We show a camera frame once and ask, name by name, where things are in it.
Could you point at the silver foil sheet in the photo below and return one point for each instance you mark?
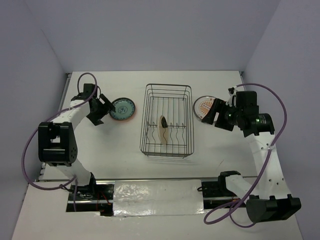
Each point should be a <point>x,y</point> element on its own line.
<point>157,198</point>

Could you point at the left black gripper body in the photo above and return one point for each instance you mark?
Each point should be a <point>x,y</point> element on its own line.
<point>98,113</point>

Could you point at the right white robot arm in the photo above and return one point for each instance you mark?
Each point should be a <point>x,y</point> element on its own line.
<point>268,199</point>

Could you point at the cream plate floral print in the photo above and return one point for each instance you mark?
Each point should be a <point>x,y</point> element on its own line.
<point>163,130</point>

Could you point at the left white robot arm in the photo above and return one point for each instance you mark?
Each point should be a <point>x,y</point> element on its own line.
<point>57,146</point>

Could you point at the black metal base rail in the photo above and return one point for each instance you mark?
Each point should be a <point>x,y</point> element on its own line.
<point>102,203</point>

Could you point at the wire dish rack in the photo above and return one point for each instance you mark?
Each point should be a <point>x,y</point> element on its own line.
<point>175,103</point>

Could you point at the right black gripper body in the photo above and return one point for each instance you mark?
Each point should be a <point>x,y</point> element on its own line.
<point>227,116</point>

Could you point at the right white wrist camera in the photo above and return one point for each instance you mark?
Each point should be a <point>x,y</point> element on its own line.
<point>232,96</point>

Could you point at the green patterned plate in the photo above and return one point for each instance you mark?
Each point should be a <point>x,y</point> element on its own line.
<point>123,108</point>

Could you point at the white plate green rim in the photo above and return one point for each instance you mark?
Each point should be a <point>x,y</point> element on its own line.
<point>195,115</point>

